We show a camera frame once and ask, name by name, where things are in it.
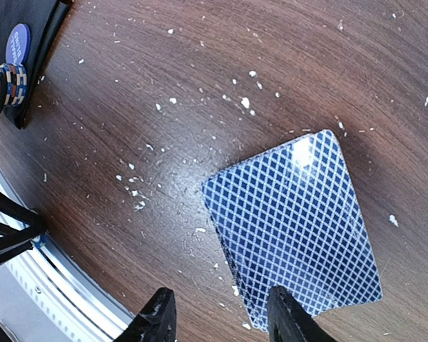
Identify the boxed deck of cards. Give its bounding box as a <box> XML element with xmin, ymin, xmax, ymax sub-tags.
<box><xmin>202</xmin><ymin>130</ymin><xmax>383</xmax><ymax>331</ymax></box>

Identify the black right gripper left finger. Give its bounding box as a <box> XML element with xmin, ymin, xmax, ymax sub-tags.
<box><xmin>115</xmin><ymin>287</ymin><xmax>177</xmax><ymax>342</ymax></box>

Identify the blue small blind button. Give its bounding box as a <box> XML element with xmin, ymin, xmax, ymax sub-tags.
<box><xmin>6</xmin><ymin>24</ymin><xmax>31</xmax><ymax>65</ymax></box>

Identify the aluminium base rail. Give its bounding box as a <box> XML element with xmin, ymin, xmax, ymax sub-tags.
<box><xmin>0</xmin><ymin>149</ymin><xmax>136</xmax><ymax>342</ymax></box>

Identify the black poker chip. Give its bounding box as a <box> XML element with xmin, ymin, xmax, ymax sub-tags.
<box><xmin>0</xmin><ymin>63</ymin><xmax>28</xmax><ymax>114</ymax></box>

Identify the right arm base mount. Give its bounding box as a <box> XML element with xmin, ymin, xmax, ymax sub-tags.
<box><xmin>0</xmin><ymin>192</ymin><xmax>47</xmax><ymax>266</ymax></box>

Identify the black poker table mat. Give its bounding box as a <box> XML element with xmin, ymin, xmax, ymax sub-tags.
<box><xmin>0</xmin><ymin>0</ymin><xmax>72</xmax><ymax>129</ymax></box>

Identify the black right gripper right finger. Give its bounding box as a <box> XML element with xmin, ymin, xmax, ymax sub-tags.
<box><xmin>267</xmin><ymin>286</ymin><xmax>336</xmax><ymax>342</ymax></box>

